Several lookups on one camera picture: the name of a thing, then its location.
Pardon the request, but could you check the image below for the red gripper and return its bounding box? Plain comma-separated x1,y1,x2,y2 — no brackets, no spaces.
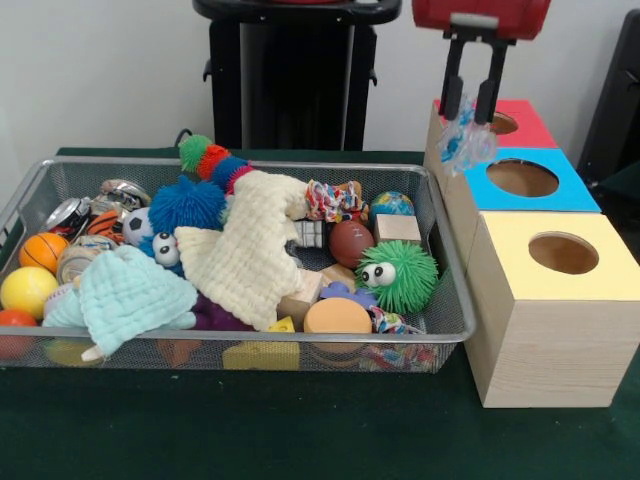
412,0,553,125

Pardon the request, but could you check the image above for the crushed clear plastic bottle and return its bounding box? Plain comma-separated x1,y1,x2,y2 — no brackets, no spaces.
436,94,499,176

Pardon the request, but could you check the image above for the cream knitted cloth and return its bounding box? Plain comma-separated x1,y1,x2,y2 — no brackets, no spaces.
174,172,311,331

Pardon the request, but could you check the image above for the wooden three-hole box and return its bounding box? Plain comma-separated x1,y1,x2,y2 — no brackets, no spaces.
423,98,640,409

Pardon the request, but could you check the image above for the silver mesh bin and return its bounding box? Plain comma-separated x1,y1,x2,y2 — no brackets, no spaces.
0,155,477,374

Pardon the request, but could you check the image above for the black upright panel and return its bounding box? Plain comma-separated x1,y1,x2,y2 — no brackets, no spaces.
574,8,640,176

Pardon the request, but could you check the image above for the wooden cube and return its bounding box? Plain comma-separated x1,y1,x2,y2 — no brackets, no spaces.
373,213,423,246

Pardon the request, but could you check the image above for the dark green table cloth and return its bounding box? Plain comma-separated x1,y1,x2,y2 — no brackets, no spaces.
0,146,640,480
597,162,640,201

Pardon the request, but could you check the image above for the brown toy football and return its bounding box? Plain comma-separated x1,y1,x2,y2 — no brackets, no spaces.
328,220,376,270

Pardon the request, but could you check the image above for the green spiky toy with eyes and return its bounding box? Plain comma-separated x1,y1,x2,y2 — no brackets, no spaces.
354,240,440,315

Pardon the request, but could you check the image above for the orange foam disc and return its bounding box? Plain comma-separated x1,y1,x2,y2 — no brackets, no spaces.
302,297,374,334

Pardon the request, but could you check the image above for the multicolour spiky caterpillar toy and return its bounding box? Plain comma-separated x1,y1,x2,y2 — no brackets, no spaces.
178,133,254,196

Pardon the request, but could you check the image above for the blue spiky toy with eyes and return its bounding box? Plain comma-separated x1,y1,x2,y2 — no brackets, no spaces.
137,174,229,276

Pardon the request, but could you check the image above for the light blue cloth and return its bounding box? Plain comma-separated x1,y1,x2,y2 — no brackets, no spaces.
42,244,200,359

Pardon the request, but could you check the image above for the orange basketball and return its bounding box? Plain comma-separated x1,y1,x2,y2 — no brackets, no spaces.
18,232,70,275

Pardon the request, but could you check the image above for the yellow ball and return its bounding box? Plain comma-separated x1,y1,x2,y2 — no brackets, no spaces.
0,266,60,321

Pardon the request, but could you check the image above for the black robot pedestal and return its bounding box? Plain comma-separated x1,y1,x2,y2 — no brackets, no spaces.
192,0,404,151

